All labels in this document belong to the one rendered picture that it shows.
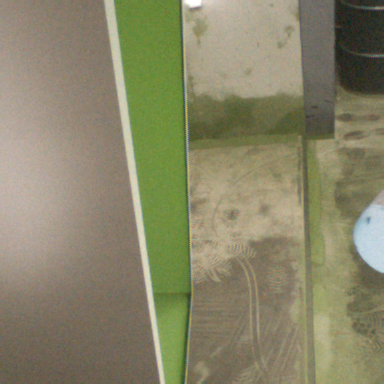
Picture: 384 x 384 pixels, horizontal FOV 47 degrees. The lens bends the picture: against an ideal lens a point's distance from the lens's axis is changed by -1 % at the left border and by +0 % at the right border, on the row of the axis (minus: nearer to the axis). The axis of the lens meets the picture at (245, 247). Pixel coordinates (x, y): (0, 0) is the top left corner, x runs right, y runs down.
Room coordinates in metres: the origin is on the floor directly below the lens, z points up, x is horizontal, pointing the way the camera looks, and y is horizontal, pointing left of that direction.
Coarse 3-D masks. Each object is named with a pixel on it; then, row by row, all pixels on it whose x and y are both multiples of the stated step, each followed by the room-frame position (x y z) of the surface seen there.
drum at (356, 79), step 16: (352, 0) 2.91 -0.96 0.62; (368, 0) 2.82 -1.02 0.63; (352, 16) 2.91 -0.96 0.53; (368, 16) 2.82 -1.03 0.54; (352, 32) 2.91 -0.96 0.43; (368, 32) 2.81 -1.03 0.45; (352, 48) 2.90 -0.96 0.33; (368, 48) 2.81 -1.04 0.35; (352, 64) 2.90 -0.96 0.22; (368, 64) 2.81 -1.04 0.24; (352, 80) 2.90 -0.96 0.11; (368, 80) 2.80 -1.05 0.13; (368, 96) 2.79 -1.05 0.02
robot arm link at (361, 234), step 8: (376, 200) 0.58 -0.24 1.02; (368, 208) 0.57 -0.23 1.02; (376, 208) 0.55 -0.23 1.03; (368, 216) 0.54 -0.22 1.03; (376, 216) 0.53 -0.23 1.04; (360, 224) 0.54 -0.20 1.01; (368, 224) 0.53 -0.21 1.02; (376, 224) 0.52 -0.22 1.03; (360, 232) 0.54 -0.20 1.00; (368, 232) 0.53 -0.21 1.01; (376, 232) 0.51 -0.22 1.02; (360, 240) 0.54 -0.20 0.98; (368, 240) 0.52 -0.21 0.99; (376, 240) 0.51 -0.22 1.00; (360, 248) 0.53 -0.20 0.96; (368, 248) 0.52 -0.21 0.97; (376, 248) 0.51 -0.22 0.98; (368, 256) 0.52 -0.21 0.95; (376, 256) 0.51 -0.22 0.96; (376, 264) 0.51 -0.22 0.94
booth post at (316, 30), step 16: (304, 0) 2.41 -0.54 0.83; (320, 0) 2.39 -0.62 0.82; (304, 16) 2.41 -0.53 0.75; (320, 16) 2.39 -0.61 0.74; (304, 32) 2.41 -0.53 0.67; (320, 32) 2.39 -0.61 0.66; (304, 48) 2.41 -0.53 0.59; (320, 48) 2.39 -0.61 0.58; (304, 64) 2.41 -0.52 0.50; (320, 64) 2.39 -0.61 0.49; (304, 80) 2.41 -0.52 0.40; (320, 80) 2.39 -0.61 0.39; (304, 96) 2.41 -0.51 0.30; (320, 96) 2.39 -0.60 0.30; (304, 112) 2.41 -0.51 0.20; (320, 112) 2.39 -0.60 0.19; (320, 128) 2.39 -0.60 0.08
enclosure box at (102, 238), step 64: (0, 0) 0.32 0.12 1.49; (64, 0) 0.32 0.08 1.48; (128, 0) 0.93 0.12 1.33; (0, 64) 0.33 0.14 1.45; (64, 64) 0.32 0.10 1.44; (128, 64) 0.93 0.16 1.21; (0, 128) 0.33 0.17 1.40; (64, 128) 0.32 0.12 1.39; (128, 128) 0.34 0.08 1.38; (0, 192) 0.33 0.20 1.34; (64, 192) 0.33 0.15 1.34; (128, 192) 0.32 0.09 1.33; (0, 256) 0.34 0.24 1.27; (64, 256) 0.33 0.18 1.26; (128, 256) 0.32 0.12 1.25; (0, 320) 0.34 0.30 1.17; (64, 320) 0.34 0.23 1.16; (128, 320) 0.33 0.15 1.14
